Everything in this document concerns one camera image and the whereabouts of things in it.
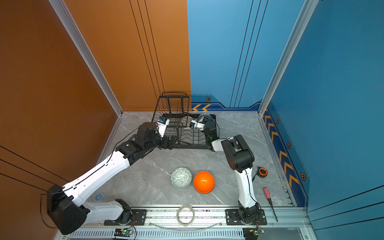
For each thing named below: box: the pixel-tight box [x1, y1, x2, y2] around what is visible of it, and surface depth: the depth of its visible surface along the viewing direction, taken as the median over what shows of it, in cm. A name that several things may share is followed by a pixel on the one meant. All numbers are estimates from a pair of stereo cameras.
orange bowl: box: [193, 171, 215, 194], surface depth 81 cm
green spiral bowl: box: [171, 167, 193, 188], surface depth 86 cm
